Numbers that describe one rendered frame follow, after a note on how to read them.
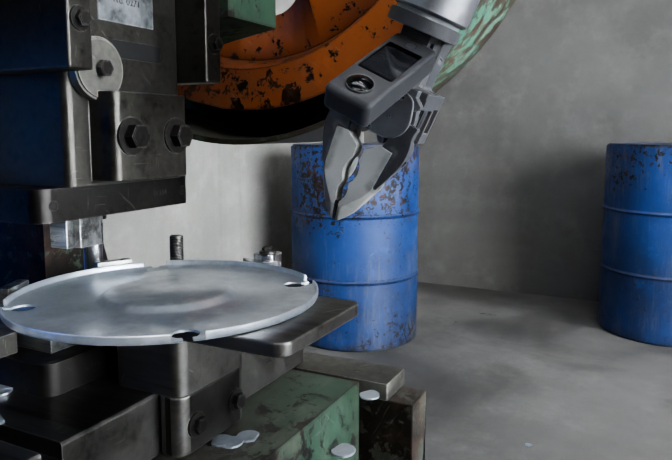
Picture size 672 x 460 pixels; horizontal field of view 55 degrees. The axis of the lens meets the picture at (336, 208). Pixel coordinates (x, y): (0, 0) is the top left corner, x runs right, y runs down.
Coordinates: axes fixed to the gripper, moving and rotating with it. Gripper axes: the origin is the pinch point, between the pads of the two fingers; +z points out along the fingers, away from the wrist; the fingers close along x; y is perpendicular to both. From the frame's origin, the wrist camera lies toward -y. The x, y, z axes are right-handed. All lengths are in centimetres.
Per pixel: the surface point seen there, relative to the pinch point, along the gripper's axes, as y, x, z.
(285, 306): -8.4, -2.4, 7.9
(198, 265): 3.0, 14.0, 15.5
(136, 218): 123, 113, 80
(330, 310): -7.2, -6.0, 6.4
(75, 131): -16.0, 19.4, 0.6
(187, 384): -13.7, 1.3, 16.8
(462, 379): 176, -12, 90
